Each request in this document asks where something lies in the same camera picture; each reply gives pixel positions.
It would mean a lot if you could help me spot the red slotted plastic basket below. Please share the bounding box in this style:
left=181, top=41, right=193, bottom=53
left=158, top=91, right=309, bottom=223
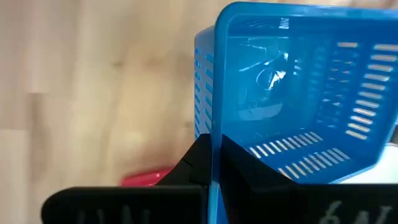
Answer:
left=120, top=167, right=175, bottom=187

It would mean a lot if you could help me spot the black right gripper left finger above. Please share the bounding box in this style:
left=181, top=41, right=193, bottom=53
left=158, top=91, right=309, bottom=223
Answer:
left=42, top=133, right=212, bottom=224

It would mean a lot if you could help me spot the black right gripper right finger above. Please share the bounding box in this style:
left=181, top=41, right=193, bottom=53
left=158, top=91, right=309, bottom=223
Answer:
left=219, top=134, right=398, bottom=224

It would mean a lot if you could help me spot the blue slotted plastic basket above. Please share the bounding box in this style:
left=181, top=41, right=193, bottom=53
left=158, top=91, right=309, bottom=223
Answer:
left=194, top=1, right=398, bottom=224

